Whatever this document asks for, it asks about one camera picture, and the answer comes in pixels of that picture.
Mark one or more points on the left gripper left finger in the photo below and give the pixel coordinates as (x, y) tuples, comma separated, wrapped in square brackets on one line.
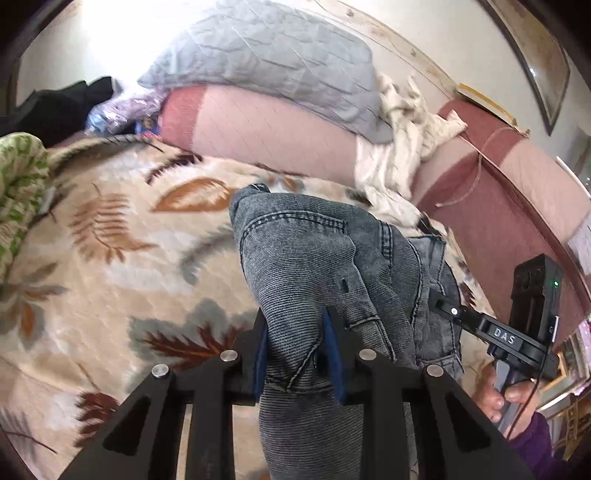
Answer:
[(142, 438)]

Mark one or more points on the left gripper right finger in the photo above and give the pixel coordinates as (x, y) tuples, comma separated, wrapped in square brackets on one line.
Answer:
[(454, 439)]

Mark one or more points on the grey denim pants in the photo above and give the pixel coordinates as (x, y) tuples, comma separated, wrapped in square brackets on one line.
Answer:
[(301, 255)]

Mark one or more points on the purple sleeve forearm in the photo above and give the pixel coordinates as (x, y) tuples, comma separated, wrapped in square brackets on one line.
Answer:
[(534, 447)]

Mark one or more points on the black clothing pile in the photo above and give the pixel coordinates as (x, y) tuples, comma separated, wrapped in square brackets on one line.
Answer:
[(54, 115)]

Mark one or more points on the right hand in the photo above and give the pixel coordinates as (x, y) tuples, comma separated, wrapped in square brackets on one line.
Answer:
[(524, 394)]

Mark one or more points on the pink red sofa backrest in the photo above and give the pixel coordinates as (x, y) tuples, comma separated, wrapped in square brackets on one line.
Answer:
[(506, 201)]

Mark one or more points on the leaf pattern bed blanket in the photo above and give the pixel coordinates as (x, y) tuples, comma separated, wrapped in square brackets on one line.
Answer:
[(131, 263)]

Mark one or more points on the cream printed garment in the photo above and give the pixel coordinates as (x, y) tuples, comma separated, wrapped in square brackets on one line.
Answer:
[(384, 173)]

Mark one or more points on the yellow book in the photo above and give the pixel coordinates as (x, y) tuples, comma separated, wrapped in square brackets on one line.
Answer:
[(478, 98)]

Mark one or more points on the green white folded quilt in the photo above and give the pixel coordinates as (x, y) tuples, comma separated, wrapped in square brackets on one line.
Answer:
[(24, 174)]

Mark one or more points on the pink bolster cushion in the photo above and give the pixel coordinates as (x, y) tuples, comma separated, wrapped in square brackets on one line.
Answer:
[(230, 122)]

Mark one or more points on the grey quilted pillow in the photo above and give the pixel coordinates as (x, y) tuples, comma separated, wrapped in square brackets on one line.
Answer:
[(273, 49)]

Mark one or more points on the black camera box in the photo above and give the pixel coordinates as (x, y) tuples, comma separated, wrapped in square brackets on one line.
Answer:
[(535, 298)]

